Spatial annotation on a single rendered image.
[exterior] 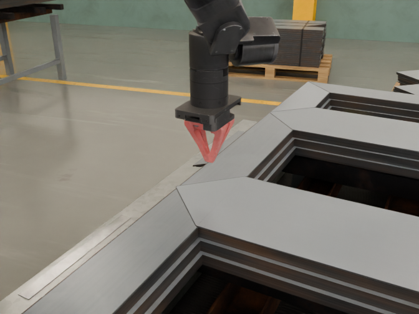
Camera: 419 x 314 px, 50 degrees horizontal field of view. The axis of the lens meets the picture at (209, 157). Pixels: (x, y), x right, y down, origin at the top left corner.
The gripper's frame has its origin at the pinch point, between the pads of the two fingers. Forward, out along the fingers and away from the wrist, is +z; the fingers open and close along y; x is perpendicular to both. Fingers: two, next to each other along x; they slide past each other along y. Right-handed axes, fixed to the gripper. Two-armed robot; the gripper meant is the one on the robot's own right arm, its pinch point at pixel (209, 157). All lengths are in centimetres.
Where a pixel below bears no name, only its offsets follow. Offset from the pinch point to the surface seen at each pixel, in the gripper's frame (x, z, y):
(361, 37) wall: 86, 95, 676
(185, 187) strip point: 4.6, 6.7, -0.1
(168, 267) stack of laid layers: -2.9, 8.3, -17.8
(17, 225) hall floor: 141, 94, 64
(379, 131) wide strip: -20.7, 7.2, 42.8
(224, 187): -1.3, 6.8, 3.0
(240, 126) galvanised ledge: 28, 26, 77
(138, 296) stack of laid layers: -2.9, 7.9, -24.5
